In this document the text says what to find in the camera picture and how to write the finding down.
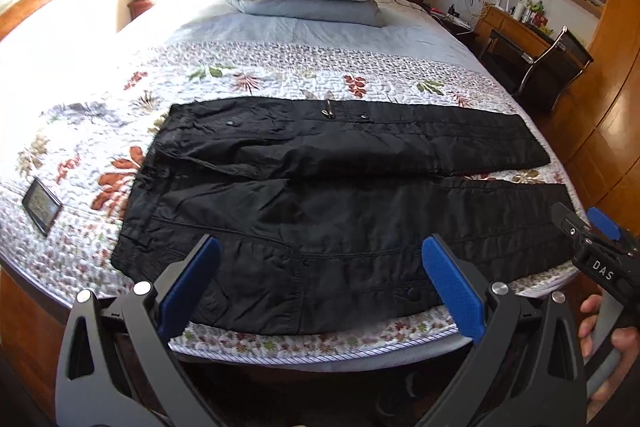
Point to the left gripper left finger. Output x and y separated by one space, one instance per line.
115 366

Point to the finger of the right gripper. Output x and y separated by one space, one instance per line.
609 228
567 221

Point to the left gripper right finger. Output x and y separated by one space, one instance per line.
525 367

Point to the black cargo pants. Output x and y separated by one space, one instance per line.
321 207

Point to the right hand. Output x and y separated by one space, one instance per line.
625 340

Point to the black office chair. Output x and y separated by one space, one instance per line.
536 82

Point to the black smartphone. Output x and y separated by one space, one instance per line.
41 206

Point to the wooden desk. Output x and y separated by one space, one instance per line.
520 31

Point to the floral quilted bedspread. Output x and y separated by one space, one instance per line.
80 106

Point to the light blue pillow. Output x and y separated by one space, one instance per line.
364 13

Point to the wooden nightstand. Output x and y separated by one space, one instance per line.
138 7

